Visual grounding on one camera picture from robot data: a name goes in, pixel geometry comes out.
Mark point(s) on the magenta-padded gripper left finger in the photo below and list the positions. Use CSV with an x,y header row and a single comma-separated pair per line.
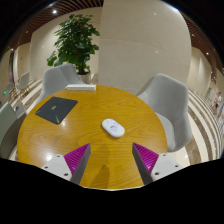
x,y
77,158

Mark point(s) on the large green leafy plant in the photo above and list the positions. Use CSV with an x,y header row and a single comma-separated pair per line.
x,y
75,43

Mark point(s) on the black mouse pad green lines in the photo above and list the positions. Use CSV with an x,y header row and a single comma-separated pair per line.
x,y
56,109

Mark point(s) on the white plant pot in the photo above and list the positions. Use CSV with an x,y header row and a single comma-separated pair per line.
x,y
84,77

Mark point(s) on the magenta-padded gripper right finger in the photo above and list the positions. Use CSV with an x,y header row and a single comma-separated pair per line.
x,y
146,159

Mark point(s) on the distant group of chairs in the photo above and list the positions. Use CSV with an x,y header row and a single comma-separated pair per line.
x,y
23,81

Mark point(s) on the white cartoon-print computer mouse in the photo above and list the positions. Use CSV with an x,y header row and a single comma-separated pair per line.
x,y
113,128

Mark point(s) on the light grey shell chair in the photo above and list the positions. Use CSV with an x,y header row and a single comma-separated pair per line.
x,y
170,106
55,80

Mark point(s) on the grey-green armchair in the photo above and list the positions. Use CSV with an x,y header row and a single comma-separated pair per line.
x,y
7,128

